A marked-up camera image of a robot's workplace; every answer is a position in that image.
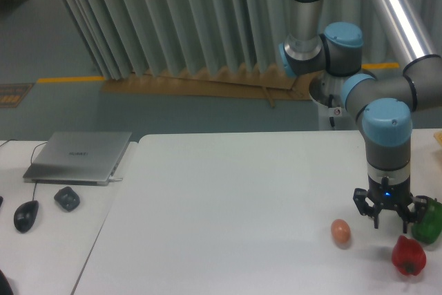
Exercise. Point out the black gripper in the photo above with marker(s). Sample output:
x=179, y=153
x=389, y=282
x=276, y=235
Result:
x=383, y=195

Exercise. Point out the red bell pepper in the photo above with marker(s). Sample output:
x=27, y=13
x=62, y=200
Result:
x=408, y=256

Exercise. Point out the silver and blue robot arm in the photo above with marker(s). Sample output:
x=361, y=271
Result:
x=381, y=109

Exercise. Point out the green bell pepper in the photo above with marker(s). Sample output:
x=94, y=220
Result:
x=428, y=229

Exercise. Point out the brown egg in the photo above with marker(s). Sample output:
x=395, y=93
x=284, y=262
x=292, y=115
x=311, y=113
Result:
x=341, y=233

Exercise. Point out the yellow basket corner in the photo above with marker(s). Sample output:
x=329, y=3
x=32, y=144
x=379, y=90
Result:
x=438, y=137

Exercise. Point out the brown cardboard sheet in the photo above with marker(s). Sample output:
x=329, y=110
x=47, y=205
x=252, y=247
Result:
x=271, y=86

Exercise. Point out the white laptop plug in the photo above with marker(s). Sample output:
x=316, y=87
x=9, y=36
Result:
x=114, y=179

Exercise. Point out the pale green pleated curtain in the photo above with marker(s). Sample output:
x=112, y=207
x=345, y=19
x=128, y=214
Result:
x=269, y=39

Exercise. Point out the silver closed laptop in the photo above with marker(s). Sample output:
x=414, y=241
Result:
x=79, y=157

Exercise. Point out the black computer mouse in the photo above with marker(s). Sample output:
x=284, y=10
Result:
x=25, y=216

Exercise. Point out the dark object bottom left corner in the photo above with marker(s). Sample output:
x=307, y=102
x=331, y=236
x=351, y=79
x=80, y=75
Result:
x=5, y=288

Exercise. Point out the floor warning sticker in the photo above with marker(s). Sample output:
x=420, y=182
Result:
x=13, y=94

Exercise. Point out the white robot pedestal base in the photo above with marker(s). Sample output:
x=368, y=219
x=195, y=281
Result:
x=324, y=91

